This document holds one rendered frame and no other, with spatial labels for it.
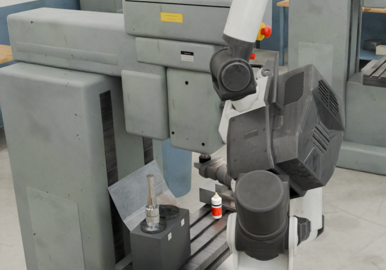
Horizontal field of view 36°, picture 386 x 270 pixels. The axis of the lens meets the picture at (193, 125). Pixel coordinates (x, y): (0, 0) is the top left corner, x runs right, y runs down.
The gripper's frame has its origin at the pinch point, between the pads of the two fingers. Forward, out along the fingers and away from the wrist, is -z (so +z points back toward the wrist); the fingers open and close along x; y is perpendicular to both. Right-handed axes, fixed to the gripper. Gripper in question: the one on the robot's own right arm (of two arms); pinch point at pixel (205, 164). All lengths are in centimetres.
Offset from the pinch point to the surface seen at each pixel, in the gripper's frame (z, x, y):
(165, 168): -175, -117, 94
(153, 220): 12.2, 35.1, 5.3
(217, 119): 10.1, 2.5, -21.4
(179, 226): 12.8, 24.6, 11.6
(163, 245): 17.4, 35.4, 12.6
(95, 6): -462, -249, 14
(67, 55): -50, 25, -40
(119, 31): -24, 18, -51
